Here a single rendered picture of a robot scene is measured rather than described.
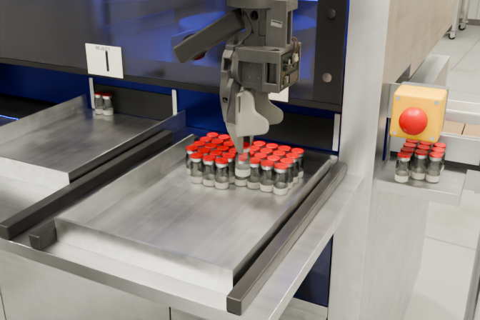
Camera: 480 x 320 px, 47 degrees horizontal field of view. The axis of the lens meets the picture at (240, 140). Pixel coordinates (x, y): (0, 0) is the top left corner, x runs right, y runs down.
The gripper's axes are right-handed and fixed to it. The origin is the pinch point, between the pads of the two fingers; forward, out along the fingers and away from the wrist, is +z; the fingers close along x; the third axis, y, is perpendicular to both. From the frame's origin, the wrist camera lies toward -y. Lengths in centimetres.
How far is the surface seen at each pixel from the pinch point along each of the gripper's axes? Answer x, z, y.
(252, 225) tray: -4.2, 10.4, 4.1
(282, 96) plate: 18.2, -1.2, -1.2
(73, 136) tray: 10.8, 10.4, -41.9
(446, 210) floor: 187, 98, 15
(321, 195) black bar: 5.3, 8.6, 10.6
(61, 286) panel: 18, 56, -58
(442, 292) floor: 121, 98, 23
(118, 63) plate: 17.8, -3.2, -35.1
